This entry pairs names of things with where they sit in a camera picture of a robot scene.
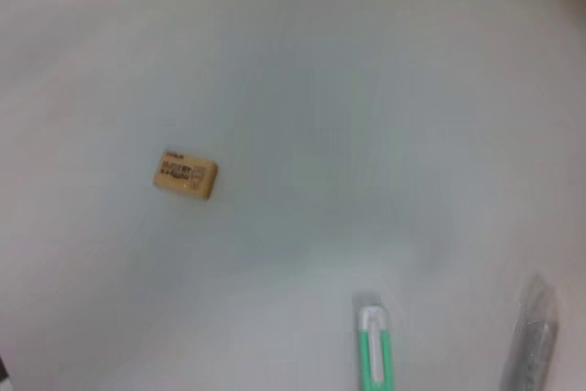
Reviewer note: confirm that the tan eraser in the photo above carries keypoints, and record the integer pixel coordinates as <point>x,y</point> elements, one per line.
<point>185,176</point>

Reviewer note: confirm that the grey marker pen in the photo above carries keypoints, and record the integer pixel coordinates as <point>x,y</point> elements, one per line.
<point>533,340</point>

